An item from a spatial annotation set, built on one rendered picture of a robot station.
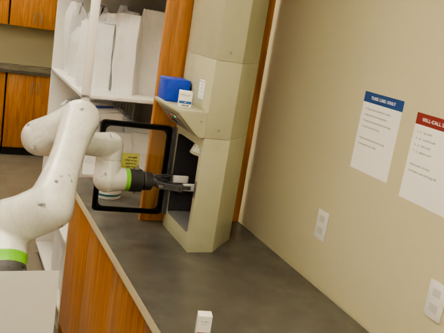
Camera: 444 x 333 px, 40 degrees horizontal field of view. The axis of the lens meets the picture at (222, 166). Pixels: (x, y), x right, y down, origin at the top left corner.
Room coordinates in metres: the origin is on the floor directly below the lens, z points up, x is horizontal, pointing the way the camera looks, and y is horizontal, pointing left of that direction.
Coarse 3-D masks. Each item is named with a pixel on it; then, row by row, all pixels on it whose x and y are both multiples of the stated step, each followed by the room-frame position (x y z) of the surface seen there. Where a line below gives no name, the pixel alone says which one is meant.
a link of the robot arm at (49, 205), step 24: (48, 120) 1.93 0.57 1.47; (72, 120) 1.85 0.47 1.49; (96, 120) 1.92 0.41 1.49; (72, 144) 1.76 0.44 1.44; (48, 168) 1.65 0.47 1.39; (72, 168) 1.68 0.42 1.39; (24, 192) 1.58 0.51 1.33; (48, 192) 1.54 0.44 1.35; (72, 192) 1.61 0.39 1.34; (24, 216) 1.53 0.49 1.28; (48, 216) 1.52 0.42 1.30
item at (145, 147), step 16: (112, 128) 2.52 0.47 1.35; (128, 128) 2.54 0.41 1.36; (128, 144) 2.54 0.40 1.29; (144, 144) 2.56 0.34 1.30; (160, 144) 2.58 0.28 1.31; (128, 160) 2.55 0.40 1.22; (144, 160) 2.57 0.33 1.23; (160, 160) 2.59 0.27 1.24; (112, 192) 2.53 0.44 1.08; (128, 192) 2.55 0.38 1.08; (144, 192) 2.57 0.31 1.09
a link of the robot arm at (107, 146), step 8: (96, 136) 2.23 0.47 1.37; (104, 136) 2.29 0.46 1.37; (112, 136) 2.34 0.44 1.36; (96, 144) 2.21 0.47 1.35; (104, 144) 2.26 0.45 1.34; (112, 144) 2.31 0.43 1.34; (120, 144) 2.35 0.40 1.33; (88, 152) 2.18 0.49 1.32; (96, 152) 2.23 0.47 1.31; (104, 152) 2.28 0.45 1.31; (112, 152) 2.32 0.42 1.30; (120, 152) 2.35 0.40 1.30; (104, 160) 2.31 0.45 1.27; (112, 160) 2.32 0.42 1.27; (120, 160) 2.35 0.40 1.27
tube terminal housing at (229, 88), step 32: (192, 64) 2.54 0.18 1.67; (224, 64) 2.34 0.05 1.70; (256, 64) 2.54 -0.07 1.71; (192, 96) 2.49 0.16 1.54; (224, 96) 2.35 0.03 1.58; (224, 128) 2.36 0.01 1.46; (224, 160) 2.37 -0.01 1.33; (224, 192) 2.40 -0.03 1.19; (192, 224) 2.33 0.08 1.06; (224, 224) 2.47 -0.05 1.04
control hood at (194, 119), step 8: (160, 104) 2.55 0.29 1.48; (168, 104) 2.40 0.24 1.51; (176, 104) 2.41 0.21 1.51; (176, 112) 2.33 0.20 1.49; (184, 112) 2.29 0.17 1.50; (192, 112) 2.30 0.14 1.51; (200, 112) 2.32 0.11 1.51; (184, 120) 2.30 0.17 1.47; (192, 120) 2.30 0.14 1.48; (200, 120) 2.32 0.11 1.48; (192, 128) 2.30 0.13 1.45; (200, 128) 2.32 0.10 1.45; (200, 136) 2.32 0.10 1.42
